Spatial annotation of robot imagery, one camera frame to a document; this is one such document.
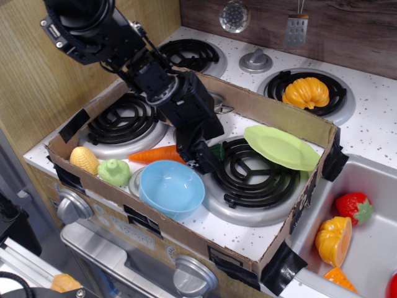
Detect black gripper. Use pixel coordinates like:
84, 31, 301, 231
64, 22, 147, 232
156, 71, 224, 174

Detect orange toy carrot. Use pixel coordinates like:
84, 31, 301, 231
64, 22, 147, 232
127, 143, 225, 165

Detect small steel pot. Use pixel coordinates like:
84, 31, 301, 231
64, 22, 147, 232
158, 91, 234, 126

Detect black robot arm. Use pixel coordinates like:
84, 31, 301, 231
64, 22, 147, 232
42, 1, 224, 174

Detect light green plastic plate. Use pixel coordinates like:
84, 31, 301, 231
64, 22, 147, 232
244, 125, 320, 171

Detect light blue plastic bowl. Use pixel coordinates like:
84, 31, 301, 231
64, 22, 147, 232
138, 160, 205, 221

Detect front right black burner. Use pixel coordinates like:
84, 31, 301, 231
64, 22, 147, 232
202, 137, 308, 227

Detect black burner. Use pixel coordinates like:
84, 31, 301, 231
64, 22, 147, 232
202, 137, 308, 227
257, 68, 356, 126
159, 39, 228, 78
78, 93, 168, 160

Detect brown cardboard fence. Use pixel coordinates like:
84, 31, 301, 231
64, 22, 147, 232
47, 74, 341, 297

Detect front left black burner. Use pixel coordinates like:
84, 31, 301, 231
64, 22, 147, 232
78, 93, 168, 160

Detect green toy pepper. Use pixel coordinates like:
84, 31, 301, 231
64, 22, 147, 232
97, 159, 131, 187

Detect back left black burner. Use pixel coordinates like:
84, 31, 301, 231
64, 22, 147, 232
159, 39, 228, 78

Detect silver back stove knob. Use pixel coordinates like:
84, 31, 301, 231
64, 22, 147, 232
239, 48, 273, 74

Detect silver right oven knob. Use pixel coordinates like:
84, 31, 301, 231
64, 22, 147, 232
173, 255, 218, 297

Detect silver oven knob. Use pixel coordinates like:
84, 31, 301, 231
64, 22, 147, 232
57, 189, 94, 225
173, 255, 218, 297

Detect yellow toy corn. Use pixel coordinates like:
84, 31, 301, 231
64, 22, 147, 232
69, 147, 100, 175

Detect orange toy pumpkin half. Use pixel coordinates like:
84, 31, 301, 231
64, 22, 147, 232
282, 77, 330, 110

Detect silver left oven knob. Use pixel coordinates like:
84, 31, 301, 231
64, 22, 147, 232
57, 189, 94, 225

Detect hanging silver strainer ladle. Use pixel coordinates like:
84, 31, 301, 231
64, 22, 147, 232
219, 1, 251, 34

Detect back right black burner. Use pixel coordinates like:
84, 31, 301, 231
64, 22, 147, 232
257, 68, 356, 126

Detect orange pumpkin half in sink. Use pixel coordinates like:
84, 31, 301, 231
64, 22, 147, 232
314, 216, 352, 267

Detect hanging silver spatula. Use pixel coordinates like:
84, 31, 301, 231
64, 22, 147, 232
283, 0, 309, 47

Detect red toy strawberry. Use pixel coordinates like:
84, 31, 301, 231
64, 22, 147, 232
334, 192, 373, 226

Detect orange toy slice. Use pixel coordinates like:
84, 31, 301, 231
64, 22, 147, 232
323, 267, 358, 294

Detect orange object bottom left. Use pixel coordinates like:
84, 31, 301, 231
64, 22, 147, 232
50, 273, 81, 293

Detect silver toy sink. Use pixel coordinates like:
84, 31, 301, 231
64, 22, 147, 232
282, 155, 396, 297

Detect red toy at edge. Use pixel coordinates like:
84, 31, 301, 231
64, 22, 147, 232
385, 273, 397, 298

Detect silver oven door handle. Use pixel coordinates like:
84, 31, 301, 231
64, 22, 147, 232
61, 222, 174, 297

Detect black cable bottom left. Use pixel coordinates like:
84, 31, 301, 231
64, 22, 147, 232
0, 271, 33, 298

